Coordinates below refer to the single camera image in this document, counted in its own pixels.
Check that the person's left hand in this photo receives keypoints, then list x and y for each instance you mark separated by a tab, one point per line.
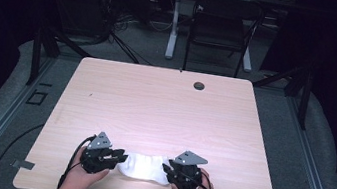
83	179

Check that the white desk with white legs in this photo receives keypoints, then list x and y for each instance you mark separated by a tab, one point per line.
174	24

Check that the grey metal table bracket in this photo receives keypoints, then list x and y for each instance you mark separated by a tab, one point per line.
24	164

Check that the round table grommet hole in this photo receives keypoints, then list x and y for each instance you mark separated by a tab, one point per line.
198	86

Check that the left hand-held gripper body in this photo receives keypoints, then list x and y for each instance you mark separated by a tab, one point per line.
96	161

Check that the black folding chair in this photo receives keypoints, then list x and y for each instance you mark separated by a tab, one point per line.
220	28

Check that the black metal frame post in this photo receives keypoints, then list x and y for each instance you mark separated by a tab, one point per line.
304	101
36	54

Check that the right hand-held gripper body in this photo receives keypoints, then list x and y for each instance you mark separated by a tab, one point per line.
186	174

